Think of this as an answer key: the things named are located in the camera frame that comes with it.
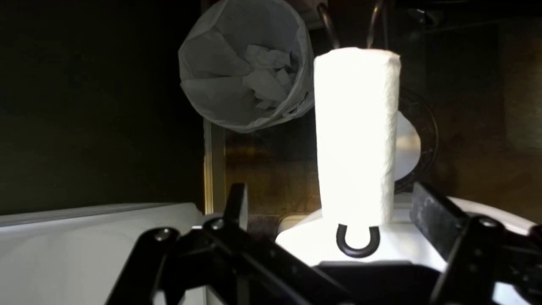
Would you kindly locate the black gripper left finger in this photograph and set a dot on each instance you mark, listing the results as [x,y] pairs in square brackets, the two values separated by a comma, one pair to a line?
[226,265]

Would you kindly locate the trash bin with liner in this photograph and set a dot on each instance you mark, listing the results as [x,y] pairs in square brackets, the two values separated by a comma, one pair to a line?
[226,86]

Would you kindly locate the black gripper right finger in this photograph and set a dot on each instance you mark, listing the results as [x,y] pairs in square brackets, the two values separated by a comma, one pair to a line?
[492,265]

